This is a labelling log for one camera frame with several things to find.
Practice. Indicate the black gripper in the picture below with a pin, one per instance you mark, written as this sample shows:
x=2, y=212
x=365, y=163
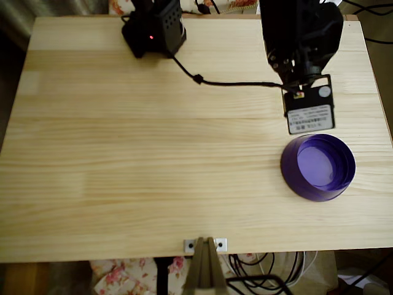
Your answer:
x=280, y=62

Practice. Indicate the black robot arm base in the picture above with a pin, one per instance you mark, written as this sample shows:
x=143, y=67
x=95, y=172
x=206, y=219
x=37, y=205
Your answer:
x=144, y=43

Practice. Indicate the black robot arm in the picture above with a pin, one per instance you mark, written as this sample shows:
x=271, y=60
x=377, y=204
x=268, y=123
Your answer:
x=301, y=21

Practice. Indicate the purple bowl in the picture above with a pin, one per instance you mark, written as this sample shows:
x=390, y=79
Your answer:
x=319, y=167

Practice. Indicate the floral cloth with beige trim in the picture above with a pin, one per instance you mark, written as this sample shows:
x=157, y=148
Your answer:
x=236, y=4

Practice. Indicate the black table leg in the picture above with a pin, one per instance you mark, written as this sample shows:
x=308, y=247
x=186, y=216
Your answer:
x=162, y=276

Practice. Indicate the black camera box with label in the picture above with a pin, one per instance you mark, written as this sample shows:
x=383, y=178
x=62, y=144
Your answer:
x=310, y=113

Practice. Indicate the grey metal bracket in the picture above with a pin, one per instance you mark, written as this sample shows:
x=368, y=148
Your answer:
x=221, y=244
x=189, y=245

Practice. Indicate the tan camera stand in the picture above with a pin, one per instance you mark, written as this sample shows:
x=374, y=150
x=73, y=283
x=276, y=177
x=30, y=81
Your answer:
x=204, y=270

